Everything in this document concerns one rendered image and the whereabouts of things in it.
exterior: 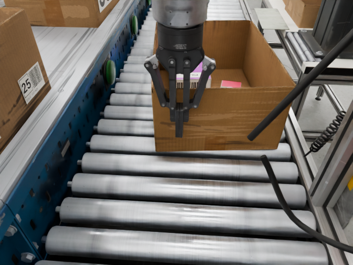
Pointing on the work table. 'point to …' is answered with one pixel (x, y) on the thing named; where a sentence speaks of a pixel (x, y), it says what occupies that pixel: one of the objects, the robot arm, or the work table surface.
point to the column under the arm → (330, 28)
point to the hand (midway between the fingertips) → (179, 120)
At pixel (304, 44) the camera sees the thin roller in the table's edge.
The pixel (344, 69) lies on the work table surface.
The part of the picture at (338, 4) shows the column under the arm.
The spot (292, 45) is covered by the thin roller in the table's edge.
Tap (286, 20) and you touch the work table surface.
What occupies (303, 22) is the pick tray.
